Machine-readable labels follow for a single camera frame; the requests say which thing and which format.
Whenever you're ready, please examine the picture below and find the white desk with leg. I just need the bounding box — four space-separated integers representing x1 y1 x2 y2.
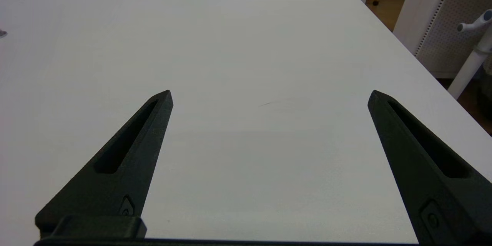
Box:
447 23 492 100

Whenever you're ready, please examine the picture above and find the white grey desk crank handle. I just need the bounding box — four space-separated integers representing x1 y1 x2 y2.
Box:
457 9 492 33

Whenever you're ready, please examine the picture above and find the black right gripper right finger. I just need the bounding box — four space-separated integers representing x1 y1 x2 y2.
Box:
367 90 492 245

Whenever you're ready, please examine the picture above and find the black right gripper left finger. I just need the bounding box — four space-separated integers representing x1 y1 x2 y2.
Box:
35 90 174 237

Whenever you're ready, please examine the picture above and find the white perforated pegboard panel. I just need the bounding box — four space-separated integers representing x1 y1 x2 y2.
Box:
393 0 492 79

